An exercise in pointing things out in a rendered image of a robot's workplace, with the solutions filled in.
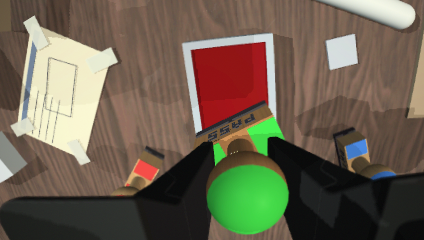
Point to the pale grey square tile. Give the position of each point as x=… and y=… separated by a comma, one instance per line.
x=341, y=51

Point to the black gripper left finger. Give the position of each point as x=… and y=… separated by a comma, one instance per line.
x=173, y=207

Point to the cream paper card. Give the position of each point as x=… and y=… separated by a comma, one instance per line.
x=62, y=84

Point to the white cylinder with dark grey cap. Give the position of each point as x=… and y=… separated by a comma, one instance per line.
x=392, y=13

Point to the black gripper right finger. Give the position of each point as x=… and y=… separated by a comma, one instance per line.
x=328, y=202

